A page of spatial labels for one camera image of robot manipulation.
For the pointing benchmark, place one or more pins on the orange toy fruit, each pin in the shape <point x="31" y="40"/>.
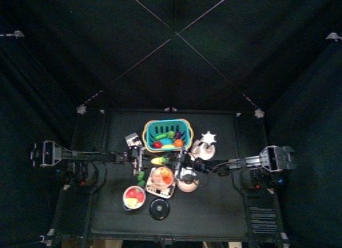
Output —
<point x="178" y="143"/>

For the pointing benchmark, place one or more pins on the metal frame bracket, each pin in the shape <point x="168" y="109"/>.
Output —
<point x="80" y="109"/>
<point x="333" y="36"/>
<point x="16" y="34"/>
<point x="259" y="113"/>

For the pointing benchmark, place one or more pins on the red and white bowl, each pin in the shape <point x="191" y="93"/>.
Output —
<point x="134" y="198"/>

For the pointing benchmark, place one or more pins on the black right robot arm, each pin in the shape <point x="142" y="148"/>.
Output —
<point x="262" y="160"/>

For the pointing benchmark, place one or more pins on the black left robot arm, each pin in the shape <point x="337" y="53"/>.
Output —
<point x="84" y="155"/>

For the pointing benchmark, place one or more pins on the green toy pea pod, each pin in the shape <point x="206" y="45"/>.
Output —
<point x="140" y="178"/>

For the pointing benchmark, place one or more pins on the yellow toy food piece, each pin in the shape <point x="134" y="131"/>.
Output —
<point x="130" y="202"/>

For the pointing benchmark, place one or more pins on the beige round bowl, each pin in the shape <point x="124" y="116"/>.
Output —
<point x="188" y="183"/>

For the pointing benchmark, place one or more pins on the blue toy piece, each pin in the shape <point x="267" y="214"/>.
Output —
<point x="167" y="141"/>

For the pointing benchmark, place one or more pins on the white star-shaped toy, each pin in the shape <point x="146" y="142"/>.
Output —
<point x="208" y="137"/>

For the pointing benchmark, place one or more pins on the toy corn with green husk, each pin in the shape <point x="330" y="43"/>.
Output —
<point x="159" y="161"/>

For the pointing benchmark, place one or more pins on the white printed label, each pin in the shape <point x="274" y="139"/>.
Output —
<point x="262" y="220"/>

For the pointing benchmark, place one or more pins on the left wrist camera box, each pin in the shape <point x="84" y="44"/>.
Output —
<point x="132" y="138"/>

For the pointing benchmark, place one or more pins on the red toy tomato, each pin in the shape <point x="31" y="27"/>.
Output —
<point x="156" y="145"/>

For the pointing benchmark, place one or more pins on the purple toy eggplant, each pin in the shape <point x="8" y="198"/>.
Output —
<point x="178" y="135"/>

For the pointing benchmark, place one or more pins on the black round lid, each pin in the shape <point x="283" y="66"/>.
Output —
<point x="159" y="208"/>

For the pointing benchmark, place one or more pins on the white toy tray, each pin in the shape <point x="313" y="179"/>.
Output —
<point x="155" y="188"/>

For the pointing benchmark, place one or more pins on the green toy cucumber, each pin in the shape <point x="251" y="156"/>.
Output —
<point x="162" y="136"/>

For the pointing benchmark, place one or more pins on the yellow-green toy fruit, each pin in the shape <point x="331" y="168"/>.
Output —
<point x="167" y="147"/>

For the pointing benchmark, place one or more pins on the red toy food piece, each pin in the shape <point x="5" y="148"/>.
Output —
<point x="134" y="193"/>

